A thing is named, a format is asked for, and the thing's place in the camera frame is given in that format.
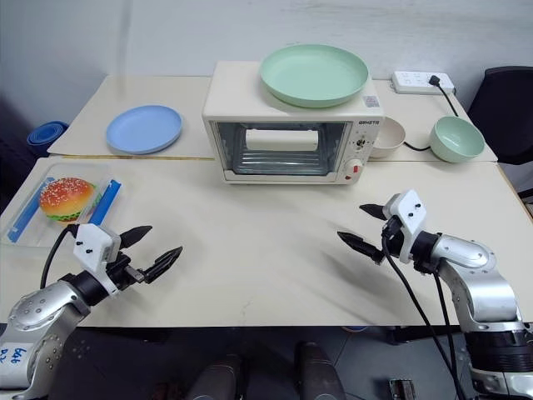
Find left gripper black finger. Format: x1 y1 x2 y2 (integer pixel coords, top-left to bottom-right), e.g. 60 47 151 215
142 246 184 284
119 226 153 253

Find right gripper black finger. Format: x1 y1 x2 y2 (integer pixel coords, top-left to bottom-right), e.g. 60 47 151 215
359 202 391 223
336 231 386 266

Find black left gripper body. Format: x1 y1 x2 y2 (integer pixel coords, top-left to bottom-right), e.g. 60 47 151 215
104 251 146 292

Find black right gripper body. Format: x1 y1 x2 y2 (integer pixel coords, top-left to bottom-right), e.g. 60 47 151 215
380 217 407 256

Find round cream oven knob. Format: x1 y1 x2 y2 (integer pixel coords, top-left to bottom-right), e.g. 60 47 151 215
344 157 365 183

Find cream toaster oven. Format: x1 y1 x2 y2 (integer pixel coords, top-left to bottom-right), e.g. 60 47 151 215
202 61 385 186

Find beige bowl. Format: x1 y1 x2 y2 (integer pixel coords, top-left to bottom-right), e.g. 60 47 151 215
368 117 406 158

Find toy hamburger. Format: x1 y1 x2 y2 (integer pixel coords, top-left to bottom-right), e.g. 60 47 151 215
39 177 96 224

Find clear plastic container blue clips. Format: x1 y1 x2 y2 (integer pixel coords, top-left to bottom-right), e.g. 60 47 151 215
0 162 125 248

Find green bowl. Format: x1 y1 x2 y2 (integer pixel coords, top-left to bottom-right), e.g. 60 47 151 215
430 116 486 163

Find blue plate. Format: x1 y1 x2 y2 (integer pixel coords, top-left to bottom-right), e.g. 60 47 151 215
105 104 183 156

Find white power strip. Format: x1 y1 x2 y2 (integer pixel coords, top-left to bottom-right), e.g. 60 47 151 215
391 70 456 95

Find large green plate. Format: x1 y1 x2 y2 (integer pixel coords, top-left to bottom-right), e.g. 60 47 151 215
260 44 370 108

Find black chair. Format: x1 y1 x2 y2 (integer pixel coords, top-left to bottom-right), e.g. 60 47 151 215
466 66 533 166

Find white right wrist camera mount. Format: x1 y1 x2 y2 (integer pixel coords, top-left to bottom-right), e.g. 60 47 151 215
385 189 428 264

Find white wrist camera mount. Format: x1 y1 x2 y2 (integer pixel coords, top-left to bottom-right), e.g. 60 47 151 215
73 223 122 295
385 189 428 264

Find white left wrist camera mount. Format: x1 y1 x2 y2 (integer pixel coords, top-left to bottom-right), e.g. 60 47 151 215
73 223 122 295

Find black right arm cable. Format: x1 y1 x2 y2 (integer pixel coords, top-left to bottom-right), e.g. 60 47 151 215
431 269 459 351
381 232 467 400

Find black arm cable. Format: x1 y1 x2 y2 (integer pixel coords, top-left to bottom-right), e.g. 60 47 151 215
381 232 467 400
39 223 80 289
431 269 459 351

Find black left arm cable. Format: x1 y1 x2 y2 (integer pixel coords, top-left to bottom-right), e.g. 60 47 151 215
39 223 80 289

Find glass oven door with handle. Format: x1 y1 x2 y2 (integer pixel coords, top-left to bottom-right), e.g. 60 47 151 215
207 120 355 177

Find black plug with cable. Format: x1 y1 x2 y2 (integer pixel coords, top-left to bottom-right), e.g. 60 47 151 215
402 74 460 152

